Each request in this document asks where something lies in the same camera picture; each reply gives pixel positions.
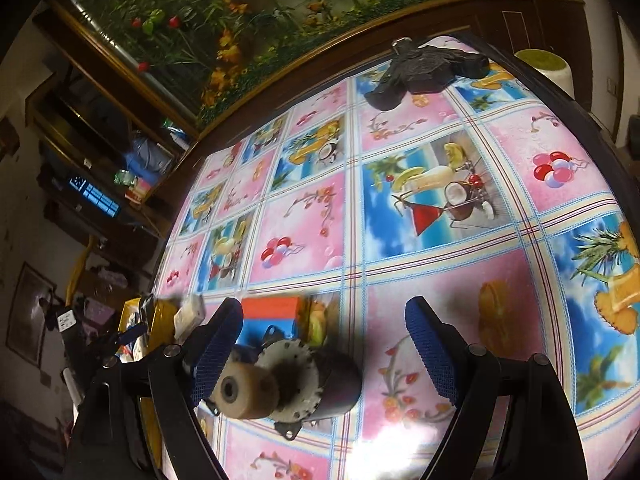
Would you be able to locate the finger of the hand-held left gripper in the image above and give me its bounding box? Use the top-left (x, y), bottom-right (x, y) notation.
top-left (116, 322), bottom-right (150, 347)

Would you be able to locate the dark object with white label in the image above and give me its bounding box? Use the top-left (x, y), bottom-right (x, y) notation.
top-left (47, 295), bottom-right (81, 341)

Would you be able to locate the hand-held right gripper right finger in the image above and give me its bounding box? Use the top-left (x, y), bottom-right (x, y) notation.
top-left (404, 296), bottom-right (587, 480)

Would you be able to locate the flower wall poster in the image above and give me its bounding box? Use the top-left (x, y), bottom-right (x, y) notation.
top-left (60, 0), bottom-right (483, 128)

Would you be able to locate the white cylindrical bin green top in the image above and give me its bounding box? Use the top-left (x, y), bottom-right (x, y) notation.
top-left (514, 49), bottom-right (576, 98)

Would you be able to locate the electric motor with cream wheel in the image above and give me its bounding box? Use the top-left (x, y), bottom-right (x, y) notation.
top-left (207, 327), bottom-right (363, 438)

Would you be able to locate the purple cloth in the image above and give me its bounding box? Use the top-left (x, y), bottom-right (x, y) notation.
top-left (82, 297), bottom-right (116, 326)

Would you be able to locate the wooden shelf unit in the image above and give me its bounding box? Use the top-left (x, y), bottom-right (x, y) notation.
top-left (27, 60), bottom-right (201, 271)

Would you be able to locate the wooden cabinet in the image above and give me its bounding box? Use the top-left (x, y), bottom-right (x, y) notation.
top-left (470, 0), bottom-right (588, 61)

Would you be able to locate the framed picture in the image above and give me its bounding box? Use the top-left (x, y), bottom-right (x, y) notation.
top-left (6, 262), bottom-right (57, 368)

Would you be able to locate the yellow box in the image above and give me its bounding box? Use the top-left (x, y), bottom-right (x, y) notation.
top-left (117, 296), bottom-right (183, 471)

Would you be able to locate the blue plastic bag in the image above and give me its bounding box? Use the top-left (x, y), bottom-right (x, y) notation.
top-left (125, 137), bottom-right (176, 176)

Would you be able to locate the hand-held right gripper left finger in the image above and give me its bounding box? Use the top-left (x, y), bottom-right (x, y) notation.
top-left (65, 297), bottom-right (244, 480)

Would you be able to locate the yellow pole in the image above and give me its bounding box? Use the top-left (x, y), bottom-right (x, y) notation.
top-left (67, 237), bottom-right (96, 306)

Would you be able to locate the printed tablecloth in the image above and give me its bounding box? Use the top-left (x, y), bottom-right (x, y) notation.
top-left (152, 35), bottom-right (640, 480)

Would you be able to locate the black bag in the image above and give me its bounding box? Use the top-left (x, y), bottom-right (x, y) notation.
top-left (364, 37), bottom-right (491, 111)

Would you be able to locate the device with blue display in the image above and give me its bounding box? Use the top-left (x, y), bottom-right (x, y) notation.
top-left (67, 174), bottom-right (123, 218)

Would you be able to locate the small white box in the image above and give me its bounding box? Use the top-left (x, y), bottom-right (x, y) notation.
top-left (172, 295), bottom-right (205, 341)

